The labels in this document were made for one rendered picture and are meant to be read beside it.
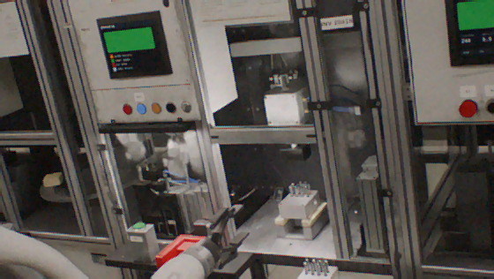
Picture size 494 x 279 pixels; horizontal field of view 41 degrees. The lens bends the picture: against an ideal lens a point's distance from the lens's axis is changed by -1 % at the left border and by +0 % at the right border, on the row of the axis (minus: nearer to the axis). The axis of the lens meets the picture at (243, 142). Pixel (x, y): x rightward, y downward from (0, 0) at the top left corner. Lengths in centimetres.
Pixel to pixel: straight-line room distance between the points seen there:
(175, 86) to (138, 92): 15
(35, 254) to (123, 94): 82
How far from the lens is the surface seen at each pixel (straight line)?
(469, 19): 170
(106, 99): 231
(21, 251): 160
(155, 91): 217
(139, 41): 213
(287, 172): 256
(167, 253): 223
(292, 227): 232
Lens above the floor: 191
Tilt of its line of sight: 17 degrees down
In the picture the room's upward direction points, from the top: 11 degrees counter-clockwise
